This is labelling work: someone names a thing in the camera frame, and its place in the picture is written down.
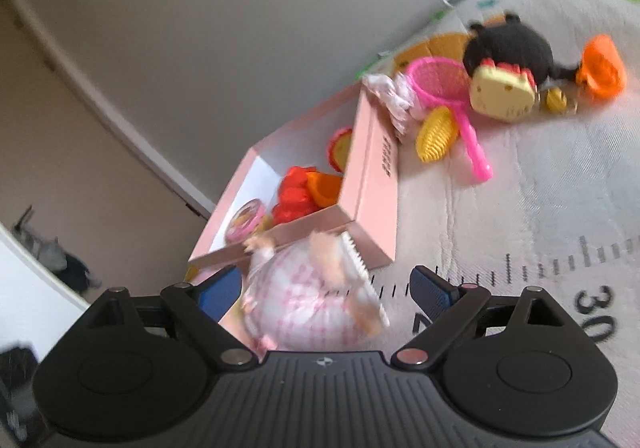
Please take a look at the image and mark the black plush toy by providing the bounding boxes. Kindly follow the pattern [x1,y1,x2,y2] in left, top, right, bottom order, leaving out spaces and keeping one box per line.
[462,13,582,86]

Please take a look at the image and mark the yellow pink toy stamp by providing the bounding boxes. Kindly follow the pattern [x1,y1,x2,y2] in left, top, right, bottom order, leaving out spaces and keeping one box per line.
[326,127,352,173]
[224,199,268,243]

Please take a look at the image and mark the red hooded toy figure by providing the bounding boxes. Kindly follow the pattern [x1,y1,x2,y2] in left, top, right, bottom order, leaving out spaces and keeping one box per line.
[271,167,320,225]

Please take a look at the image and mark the pink toy strainer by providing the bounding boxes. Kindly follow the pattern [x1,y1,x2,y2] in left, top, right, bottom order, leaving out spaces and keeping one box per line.
[406,56,494,182]

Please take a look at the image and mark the clothes hanging on door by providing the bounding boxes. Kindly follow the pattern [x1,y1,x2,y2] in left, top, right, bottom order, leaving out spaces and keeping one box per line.
[11,205,102,295]

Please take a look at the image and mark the yellow toy corn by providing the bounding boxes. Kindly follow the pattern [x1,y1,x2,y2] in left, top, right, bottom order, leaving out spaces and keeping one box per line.
[416,106,459,163]

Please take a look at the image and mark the pink haired plush doll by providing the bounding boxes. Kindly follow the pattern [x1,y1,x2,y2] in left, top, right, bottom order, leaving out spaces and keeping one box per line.
[220,231,390,357]

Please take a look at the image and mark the yellow kitty face toy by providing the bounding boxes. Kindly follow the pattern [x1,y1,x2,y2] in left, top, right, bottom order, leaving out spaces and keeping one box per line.
[470,58,537,122]

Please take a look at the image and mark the orange plastic toy cup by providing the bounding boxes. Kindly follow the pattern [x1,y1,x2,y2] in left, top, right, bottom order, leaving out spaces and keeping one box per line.
[307,171,343,208]

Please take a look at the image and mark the colourful play mat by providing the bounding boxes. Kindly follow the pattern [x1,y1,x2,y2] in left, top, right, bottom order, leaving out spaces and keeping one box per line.
[182,0,640,359]

